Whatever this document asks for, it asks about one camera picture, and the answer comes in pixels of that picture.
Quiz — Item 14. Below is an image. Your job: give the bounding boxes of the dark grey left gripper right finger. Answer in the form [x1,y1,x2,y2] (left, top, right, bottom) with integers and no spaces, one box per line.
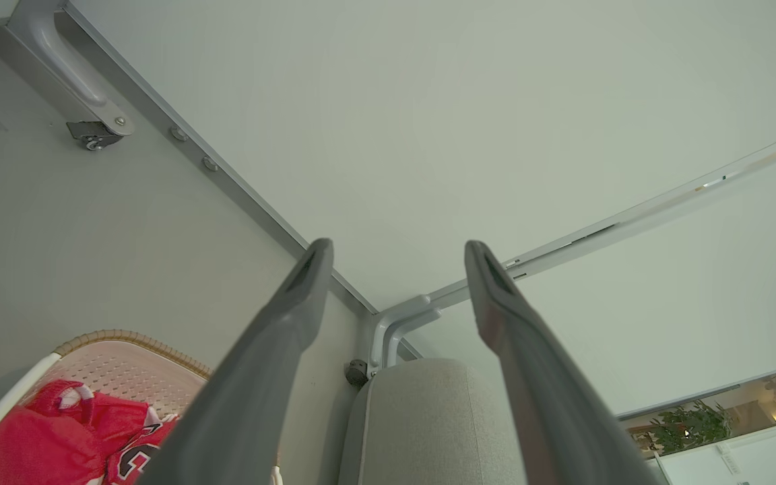
[463,240,661,485]

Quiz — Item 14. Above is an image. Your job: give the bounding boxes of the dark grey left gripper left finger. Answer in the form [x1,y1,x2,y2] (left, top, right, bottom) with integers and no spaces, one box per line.
[139,237,335,485]

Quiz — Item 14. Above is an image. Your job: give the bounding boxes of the red jersey with number print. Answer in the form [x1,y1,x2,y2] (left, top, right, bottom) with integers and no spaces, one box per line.
[104,414,181,485]

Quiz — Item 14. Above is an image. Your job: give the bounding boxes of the red shorts with white stripe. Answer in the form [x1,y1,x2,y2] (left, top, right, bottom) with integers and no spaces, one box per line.
[0,379,153,485]

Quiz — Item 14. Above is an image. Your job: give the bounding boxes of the grey fabric seat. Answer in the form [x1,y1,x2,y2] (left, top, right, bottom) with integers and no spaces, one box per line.
[337,357,530,485]

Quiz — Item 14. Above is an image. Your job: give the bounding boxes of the black caster wheel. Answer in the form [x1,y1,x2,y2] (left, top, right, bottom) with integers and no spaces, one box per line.
[66,120,125,152]
[344,358,370,389]

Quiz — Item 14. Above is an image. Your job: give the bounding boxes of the cream perforated laundry basket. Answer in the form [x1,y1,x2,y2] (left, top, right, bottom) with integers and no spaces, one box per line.
[0,329,214,485]

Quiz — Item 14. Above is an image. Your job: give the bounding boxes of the green potted plant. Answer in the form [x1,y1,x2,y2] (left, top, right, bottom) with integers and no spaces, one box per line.
[643,400,736,456]

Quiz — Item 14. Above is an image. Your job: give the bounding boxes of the curved grey partition foot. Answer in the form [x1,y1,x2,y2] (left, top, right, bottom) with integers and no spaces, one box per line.
[366,294,443,378]

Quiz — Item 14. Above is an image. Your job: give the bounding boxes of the long grey partition foot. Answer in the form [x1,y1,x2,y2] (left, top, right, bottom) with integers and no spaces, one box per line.
[7,0,136,139]

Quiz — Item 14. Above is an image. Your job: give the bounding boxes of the grey partition base rail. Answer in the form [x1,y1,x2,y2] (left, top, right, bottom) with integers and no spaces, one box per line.
[428,123,776,311]
[58,0,381,316]

